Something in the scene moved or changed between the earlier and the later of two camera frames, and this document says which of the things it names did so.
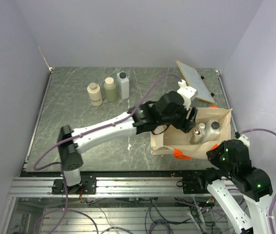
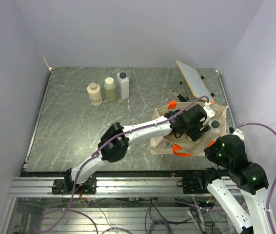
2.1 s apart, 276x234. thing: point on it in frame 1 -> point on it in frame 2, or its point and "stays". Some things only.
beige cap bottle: [110, 89] stays
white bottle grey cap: [123, 85] stays
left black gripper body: [179, 120] -> [193, 131]
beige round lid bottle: [93, 90] stays
